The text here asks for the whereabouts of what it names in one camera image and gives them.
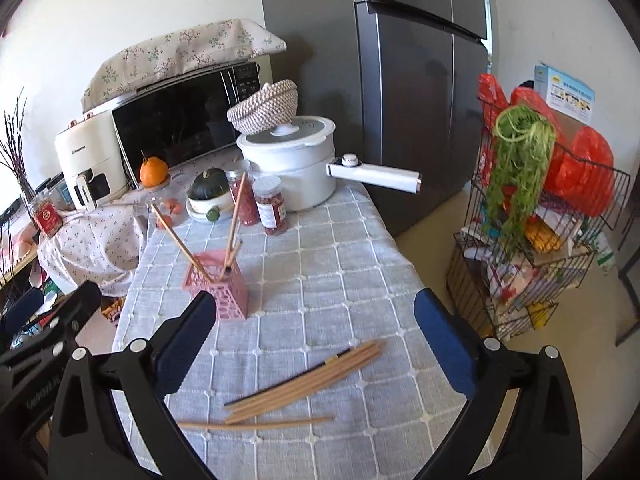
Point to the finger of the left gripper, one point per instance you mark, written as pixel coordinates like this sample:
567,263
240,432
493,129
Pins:
69,318
20,313

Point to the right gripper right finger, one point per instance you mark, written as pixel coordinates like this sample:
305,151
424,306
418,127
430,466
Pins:
542,439

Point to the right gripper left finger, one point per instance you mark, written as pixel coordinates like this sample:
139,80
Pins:
88,440

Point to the black wooden chopstick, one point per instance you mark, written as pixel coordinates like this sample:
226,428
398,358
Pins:
325,362

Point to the floral white cloth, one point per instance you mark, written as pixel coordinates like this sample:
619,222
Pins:
103,246

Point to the red label glass jar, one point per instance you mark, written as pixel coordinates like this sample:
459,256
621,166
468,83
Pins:
45,215

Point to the leaning wooden chopstick in holder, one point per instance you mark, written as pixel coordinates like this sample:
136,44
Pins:
178,241

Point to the clear jar with tomatoes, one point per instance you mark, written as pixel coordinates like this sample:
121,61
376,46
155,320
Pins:
171,209

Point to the pink perforated utensil holder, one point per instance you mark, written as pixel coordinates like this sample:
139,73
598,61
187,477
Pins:
228,287

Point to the white air fryer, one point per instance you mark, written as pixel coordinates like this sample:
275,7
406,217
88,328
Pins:
91,161

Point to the dried twig bunch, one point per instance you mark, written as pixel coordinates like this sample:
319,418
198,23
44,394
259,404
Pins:
12,153

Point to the orange fruit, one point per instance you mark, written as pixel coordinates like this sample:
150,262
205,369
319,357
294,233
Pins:
153,171

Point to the small green lime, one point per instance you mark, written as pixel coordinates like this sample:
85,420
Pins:
213,214

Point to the grey checked tablecloth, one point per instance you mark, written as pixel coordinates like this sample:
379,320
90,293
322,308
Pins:
334,279

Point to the red filled spice jar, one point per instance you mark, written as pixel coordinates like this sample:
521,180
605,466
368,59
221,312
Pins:
248,213

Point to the black microwave oven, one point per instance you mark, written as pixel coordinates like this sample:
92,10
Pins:
184,118

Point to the labelled red spice jar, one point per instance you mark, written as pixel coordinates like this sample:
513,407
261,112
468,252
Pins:
270,204

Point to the floral cloth cover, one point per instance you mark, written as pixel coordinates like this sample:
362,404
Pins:
176,53

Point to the red plastic bag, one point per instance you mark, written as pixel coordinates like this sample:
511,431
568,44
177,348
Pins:
581,170

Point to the white electric cooking pot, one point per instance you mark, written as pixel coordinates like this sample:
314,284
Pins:
302,155

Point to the green leafy vegetables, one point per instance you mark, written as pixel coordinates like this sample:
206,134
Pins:
523,144

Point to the woven rattan basket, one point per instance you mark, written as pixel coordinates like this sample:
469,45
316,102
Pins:
271,106

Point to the blue white cardboard box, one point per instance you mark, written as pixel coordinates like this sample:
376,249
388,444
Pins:
564,93

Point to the dark grey refrigerator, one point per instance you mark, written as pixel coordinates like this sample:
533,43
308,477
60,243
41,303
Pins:
399,78

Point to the black wire storage rack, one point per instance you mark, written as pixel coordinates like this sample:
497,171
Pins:
505,297

